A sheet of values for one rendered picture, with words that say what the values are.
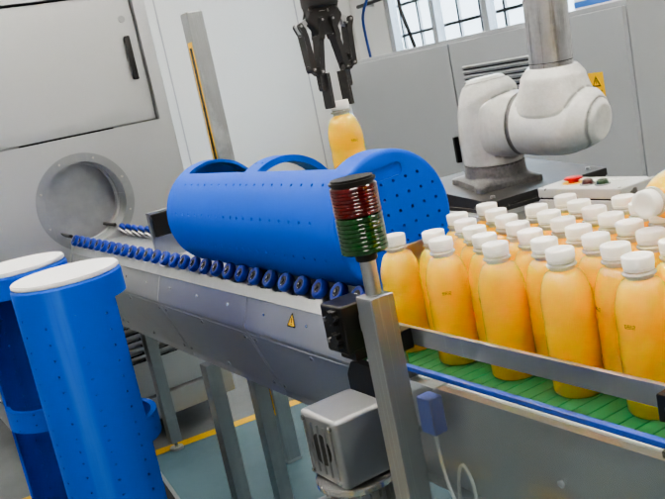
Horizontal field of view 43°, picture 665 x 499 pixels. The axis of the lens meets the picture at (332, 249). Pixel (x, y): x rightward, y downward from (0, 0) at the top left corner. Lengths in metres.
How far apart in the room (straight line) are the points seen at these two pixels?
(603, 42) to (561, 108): 1.18
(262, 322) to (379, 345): 0.92
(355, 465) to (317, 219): 0.50
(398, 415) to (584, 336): 0.27
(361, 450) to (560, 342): 0.40
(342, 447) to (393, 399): 0.26
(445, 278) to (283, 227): 0.52
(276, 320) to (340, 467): 0.64
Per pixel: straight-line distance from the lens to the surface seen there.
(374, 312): 1.12
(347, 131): 1.71
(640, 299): 1.09
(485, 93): 2.14
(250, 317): 2.09
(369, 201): 1.08
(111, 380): 2.25
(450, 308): 1.37
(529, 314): 1.28
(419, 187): 1.71
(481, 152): 2.16
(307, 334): 1.85
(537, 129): 2.04
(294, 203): 1.74
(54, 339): 2.22
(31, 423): 2.68
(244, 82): 7.01
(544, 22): 2.03
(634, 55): 3.11
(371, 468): 1.44
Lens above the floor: 1.39
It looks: 11 degrees down
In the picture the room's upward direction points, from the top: 12 degrees counter-clockwise
